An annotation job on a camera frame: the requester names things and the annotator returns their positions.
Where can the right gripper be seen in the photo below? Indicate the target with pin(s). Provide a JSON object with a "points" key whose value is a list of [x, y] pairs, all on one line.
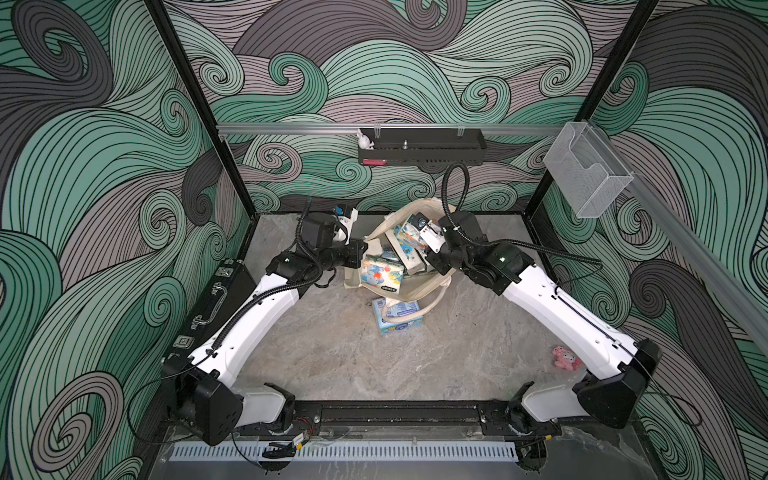
{"points": [[434, 261]]}

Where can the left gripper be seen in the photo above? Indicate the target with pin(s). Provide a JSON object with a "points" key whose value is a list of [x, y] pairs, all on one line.
{"points": [[354, 249]]}

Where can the blue cartoon tissue pack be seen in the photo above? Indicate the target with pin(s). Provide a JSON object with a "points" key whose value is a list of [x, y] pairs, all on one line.
{"points": [[382, 273]]}

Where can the floral canvas tote bag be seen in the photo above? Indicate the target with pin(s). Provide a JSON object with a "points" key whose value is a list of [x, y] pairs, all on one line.
{"points": [[427, 288]]}

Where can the green white tissue pack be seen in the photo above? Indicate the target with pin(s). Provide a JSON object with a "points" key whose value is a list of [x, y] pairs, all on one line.
{"points": [[410, 256]]}

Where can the light blue tissue pack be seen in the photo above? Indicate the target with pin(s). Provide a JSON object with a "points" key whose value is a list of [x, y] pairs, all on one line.
{"points": [[395, 317]]}

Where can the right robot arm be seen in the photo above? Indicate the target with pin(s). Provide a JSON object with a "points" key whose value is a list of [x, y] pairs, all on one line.
{"points": [[615, 370]]}

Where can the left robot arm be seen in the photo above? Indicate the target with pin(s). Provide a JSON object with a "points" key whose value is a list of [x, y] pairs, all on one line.
{"points": [[197, 387]]}

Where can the white bunny figurine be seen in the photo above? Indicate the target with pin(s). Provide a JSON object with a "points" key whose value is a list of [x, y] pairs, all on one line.
{"points": [[364, 142]]}

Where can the black hard carry case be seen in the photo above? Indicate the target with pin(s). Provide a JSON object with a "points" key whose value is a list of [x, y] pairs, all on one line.
{"points": [[230, 286]]}

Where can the pink plush toy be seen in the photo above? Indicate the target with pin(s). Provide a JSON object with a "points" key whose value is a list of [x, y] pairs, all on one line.
{"points": [[565, 359]]}

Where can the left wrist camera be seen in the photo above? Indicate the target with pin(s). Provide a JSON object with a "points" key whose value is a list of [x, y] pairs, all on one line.
{"points": [[345, 217]]}

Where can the clear plastic wall bin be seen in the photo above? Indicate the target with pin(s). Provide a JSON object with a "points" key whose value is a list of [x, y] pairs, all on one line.
{"points": [[588, 170]]}

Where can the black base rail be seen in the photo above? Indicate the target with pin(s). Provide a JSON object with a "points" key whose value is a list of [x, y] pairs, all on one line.
{"points": [[491, 417]]}

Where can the white cable duct strip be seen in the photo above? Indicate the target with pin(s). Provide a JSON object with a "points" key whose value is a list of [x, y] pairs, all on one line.
{"points": [[355, 450]]}

